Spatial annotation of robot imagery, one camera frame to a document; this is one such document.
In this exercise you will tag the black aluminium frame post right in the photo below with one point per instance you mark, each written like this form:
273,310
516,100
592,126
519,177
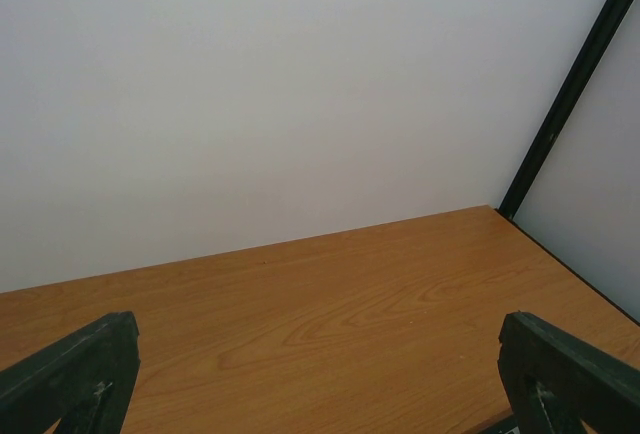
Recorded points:
587,60

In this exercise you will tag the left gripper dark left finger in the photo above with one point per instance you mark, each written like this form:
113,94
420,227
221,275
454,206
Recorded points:
82,383

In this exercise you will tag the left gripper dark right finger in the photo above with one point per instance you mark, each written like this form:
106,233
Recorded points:
557,383

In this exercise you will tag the black white chessboard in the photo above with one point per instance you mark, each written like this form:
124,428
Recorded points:
507,425

